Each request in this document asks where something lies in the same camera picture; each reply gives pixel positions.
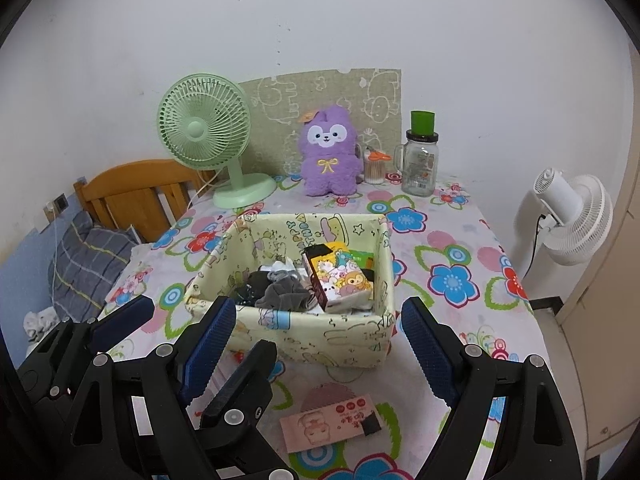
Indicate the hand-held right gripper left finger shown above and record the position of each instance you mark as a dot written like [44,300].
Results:
[210,345]

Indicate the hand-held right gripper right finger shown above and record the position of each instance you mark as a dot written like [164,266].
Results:
[430,350]

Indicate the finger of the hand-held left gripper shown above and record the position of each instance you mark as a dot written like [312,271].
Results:
[245,380]
[125,321]

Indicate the black sock bundle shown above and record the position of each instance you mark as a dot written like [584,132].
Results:
[252,285]

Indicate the yellow cartoon fabric storage box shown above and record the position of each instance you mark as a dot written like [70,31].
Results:
[310,335]

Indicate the grey sock bundle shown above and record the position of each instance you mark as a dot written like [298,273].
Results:
[282,296]

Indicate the pink sock packet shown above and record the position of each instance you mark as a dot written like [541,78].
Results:
[325,425]

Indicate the white sock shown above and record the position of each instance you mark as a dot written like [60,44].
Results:
[284,267]

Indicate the brown cartoon box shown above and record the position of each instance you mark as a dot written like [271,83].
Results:
[340,277]

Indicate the crumpled white grey cloth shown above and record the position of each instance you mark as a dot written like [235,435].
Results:
[40,325]

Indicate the grey plaid pillow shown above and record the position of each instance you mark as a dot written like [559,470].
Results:
[85,265]

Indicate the blue bed sheet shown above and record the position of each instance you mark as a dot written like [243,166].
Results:
[25,270]

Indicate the green small box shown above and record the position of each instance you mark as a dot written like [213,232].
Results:
[362,259]

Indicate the wooden bed headboard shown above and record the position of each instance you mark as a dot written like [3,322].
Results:
[130,190]

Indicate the glass mug jar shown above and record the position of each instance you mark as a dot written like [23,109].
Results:
[419,170]

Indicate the beige wooden door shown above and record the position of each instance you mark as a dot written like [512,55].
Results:
[610,310]

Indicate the cotton swab jar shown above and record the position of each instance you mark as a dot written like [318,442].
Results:
[376,170]

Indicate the white floor fan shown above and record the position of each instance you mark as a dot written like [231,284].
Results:
[575,220]

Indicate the purple plush toy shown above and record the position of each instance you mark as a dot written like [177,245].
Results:
[330,170]

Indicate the green desk fan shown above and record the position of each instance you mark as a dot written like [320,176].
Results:
[202,127]

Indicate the green plastic cup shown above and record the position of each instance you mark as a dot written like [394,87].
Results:
[423,121]

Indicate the black wall outlet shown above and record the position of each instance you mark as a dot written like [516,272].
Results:
[60,202]

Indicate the beige cartoon wall mat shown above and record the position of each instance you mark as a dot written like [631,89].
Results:
[280,105]

